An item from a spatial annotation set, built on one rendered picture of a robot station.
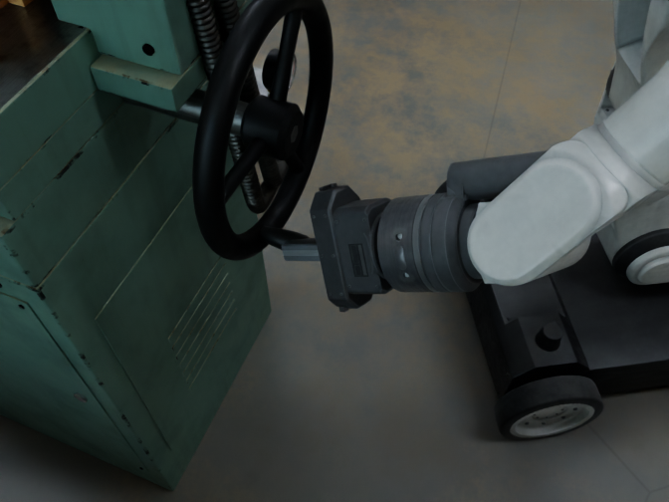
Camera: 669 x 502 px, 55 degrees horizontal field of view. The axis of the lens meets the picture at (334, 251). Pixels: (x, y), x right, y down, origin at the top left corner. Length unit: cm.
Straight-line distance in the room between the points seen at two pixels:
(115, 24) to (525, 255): 43
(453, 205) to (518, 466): 91
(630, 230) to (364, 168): 76
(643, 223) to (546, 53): 108
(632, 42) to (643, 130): 59
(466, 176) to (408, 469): 88
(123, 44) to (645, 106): 47
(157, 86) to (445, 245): 32
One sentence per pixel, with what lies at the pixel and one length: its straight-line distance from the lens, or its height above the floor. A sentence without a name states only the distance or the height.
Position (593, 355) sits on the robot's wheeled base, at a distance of 134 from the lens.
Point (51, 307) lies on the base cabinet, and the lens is 77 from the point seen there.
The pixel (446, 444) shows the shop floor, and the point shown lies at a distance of 137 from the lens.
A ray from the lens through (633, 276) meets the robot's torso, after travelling 135.
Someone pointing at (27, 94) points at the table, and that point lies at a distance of 65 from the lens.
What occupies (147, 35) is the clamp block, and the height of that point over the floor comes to 91.
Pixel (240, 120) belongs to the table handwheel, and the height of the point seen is 82.
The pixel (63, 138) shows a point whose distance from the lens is 70.
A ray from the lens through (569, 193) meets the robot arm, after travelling 48.
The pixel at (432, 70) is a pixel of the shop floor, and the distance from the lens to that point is 210.
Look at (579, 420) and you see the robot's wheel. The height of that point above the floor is 7.
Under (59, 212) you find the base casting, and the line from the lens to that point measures 72.
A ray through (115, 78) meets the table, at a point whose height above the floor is 86.
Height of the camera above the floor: 127
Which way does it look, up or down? 53 degrees down
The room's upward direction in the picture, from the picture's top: straight up
